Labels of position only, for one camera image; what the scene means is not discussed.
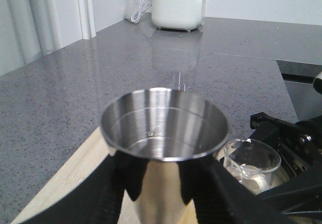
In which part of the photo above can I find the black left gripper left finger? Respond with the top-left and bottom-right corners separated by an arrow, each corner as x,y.
24,152 -> 149,223

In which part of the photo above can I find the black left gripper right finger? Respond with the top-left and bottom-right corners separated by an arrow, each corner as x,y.
178,156 -> 283,223

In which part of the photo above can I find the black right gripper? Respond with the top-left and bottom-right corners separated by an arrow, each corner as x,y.
250,112 -> 321,223

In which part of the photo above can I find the clear glass measuring beaker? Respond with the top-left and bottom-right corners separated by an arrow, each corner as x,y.
223,138 -> 281,195

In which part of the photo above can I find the stainless steel shaker cup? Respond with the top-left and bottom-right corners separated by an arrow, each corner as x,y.
101,88 -> 231,223

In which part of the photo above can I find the light wooden cutting board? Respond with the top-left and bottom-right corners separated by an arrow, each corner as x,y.
11,127 -> 290,224

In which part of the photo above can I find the grey curtain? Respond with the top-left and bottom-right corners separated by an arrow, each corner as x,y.
1,0 -> 96,75

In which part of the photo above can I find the white kitchen appliance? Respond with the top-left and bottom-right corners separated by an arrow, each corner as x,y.
151,0 -> 206,31

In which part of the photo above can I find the white coiled power cable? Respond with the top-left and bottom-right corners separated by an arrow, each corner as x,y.
125,0 -> 152,25

